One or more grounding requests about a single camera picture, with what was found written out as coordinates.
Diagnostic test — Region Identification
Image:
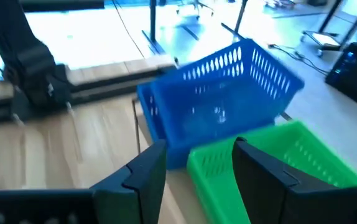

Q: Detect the black floor cable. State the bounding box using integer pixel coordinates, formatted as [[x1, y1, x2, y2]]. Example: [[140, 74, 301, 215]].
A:
[[267, 43, 330, 77]]

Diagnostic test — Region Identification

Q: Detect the black computer tower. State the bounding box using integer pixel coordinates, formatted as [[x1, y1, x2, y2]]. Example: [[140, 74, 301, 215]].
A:
[[325, 40, 357, 105]]

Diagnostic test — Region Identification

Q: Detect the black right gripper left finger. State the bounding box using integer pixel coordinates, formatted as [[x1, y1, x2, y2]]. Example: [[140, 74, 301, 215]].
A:
[[0, 139, 168, 224]]

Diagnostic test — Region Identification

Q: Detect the white platform dolly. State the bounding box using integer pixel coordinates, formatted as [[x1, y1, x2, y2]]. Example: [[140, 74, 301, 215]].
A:
[[300, 29, 343, 58]]

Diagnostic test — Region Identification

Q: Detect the black metal stand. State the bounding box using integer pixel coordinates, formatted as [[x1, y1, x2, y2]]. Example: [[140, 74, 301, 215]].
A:
[[141, 0, 167, 56], [221, 0, 249, 44]]

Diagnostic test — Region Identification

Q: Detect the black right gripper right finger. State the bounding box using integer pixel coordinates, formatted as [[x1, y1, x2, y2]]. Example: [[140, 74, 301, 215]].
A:
[[231, 136, 357, 224]]

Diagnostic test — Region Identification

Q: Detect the blue plastic basket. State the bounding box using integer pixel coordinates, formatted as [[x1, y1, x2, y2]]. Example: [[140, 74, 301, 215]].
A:
[[136, 81, 192, 171], [149, 38, 305, 170]]

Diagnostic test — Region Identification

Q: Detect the green plastic basket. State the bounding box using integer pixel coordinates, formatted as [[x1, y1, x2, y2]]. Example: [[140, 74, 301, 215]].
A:
[[186, 120, 357, 224]]

